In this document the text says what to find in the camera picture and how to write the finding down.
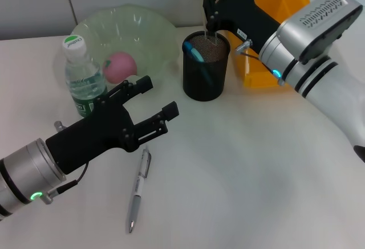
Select clear green-label water bottle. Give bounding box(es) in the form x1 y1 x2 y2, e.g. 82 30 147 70
62 34 110 119

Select blue capped scissors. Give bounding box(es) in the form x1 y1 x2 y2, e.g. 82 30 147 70
183 41 214 86

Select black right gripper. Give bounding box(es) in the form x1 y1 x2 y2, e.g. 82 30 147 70
198 0 282 54

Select pale green glass fruit bowl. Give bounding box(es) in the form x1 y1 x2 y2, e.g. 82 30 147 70
70 3 178 89

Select grey right arm cable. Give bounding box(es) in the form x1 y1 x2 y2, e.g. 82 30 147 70
234 39 286 87

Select silver white ballpoint pen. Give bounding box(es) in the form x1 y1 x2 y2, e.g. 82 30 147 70
127 145 152 234

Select pink toy peach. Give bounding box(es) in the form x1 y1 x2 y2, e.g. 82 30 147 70
102 51 138 84

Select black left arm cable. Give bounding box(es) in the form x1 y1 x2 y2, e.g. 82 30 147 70
39 163 89 205

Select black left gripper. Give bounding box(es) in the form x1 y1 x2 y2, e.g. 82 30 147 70
45 75 180 175

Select black mesh pen holder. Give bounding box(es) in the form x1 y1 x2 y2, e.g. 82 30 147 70
182 31 231 101

